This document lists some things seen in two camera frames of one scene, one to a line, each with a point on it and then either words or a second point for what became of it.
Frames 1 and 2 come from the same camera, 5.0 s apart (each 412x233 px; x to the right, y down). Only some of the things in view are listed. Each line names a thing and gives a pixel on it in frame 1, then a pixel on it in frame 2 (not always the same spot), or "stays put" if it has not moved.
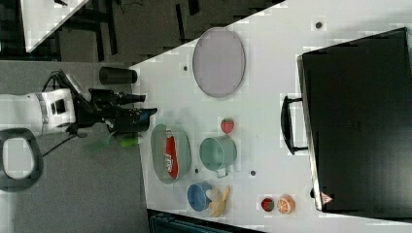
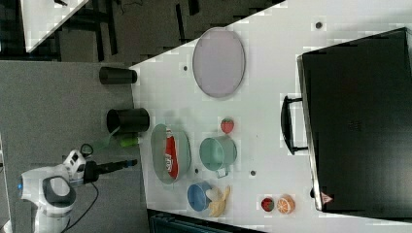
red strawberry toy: [226, 125] stays put
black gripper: [105, 106] → [92, 170]
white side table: [42, 19] stays put
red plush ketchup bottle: [171, 154] stays put
